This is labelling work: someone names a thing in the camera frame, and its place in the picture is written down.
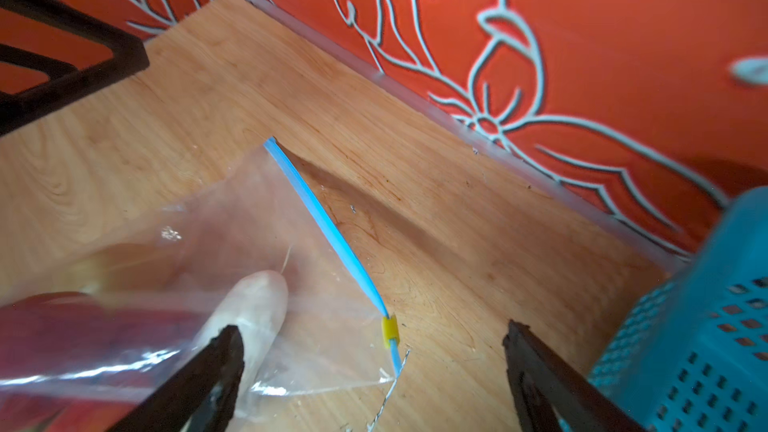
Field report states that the white radish with leaves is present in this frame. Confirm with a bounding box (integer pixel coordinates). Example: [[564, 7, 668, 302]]
[[193, 270, 288, 398]]

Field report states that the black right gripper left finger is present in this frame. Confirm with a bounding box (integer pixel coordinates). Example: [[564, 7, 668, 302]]
[[110, 325, 244, 431]]

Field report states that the turquoise plastic basket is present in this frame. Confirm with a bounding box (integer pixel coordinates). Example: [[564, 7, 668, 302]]
[[587, 187, 767, 431]]

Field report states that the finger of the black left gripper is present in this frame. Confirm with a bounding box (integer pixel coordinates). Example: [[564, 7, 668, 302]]
[[1, 0, 149, 135]]

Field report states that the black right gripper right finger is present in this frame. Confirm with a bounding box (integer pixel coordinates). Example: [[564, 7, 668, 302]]
[[503, 320, 643, 431]]

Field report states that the clear zip top bag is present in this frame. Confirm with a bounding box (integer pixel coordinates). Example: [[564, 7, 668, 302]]
[[1, 139, 407, 431]]

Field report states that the red fruit front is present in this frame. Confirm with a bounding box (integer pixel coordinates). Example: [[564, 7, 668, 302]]
[[1, 292, 203, 431]]

